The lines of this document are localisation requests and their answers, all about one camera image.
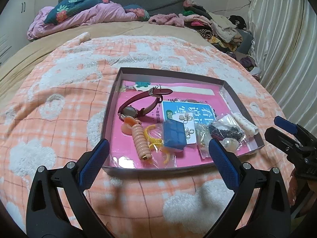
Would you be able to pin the cream striped curtain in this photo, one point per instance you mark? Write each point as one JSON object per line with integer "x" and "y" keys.
{"x": 284, "y": 48}

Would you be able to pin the white comb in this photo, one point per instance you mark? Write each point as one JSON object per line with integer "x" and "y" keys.
{"x": 249, "y": 128}

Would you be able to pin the brown cardboard tray box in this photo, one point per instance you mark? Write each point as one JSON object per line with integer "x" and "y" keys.
{"x": 178, "y": 118}

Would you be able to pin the blue jewelry box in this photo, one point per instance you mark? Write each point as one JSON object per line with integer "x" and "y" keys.
{"x": 174, "y": 135}

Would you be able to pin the person's right hand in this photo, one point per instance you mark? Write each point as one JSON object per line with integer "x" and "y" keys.
{"x": 292, "y": 192}

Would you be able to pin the tan bed sheet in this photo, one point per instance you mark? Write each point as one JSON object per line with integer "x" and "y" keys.
{"x": 18, "y": 67}

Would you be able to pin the white card with earrings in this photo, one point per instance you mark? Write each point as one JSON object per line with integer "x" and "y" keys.
{"x": 187, "y": 119}

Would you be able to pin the peach checked fleece blanket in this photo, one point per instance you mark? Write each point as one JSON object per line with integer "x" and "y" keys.
{"x": 57, "y": 113}

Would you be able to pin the pink quilt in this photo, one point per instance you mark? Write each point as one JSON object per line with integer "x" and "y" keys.
{"x": 100, "y": 13}

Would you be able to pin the clear bag with trinkets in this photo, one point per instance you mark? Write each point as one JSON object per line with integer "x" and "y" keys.
{"x": 203, "y": 137}

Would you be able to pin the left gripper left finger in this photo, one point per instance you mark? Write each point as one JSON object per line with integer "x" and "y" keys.
{"x": 45, "y": 215}

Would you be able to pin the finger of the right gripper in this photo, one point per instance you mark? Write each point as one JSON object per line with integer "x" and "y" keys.
{"x": 280, "y": 140}
{"x": 286, "y": 125}

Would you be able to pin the pink fuzzy garment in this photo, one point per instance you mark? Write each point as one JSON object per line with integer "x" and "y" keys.
{"x": 167, "y": 19}

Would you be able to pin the black beads in bag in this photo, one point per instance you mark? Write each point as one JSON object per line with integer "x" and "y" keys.
{"x": 220, "y": 131}

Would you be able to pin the teal floral pillow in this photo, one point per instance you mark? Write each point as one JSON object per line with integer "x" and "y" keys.
{"x": 69, "y": 8}

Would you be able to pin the bag of clothes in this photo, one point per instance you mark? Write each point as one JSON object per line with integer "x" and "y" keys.
{"x": 247, "y": 62}

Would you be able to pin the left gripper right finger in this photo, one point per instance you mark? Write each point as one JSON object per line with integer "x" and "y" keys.
{"x": 259, "y": 206}

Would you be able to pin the pile of folded clothes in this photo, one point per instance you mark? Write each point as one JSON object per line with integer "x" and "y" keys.
{"x": 216, "y": 29}

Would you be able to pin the white wardrobe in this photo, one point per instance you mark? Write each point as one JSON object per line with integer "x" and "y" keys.
{"x": 15, "y": 21}

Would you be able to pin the red strap wristwatch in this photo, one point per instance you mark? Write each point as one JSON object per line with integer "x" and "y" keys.
{"x": 142, "y": 103}

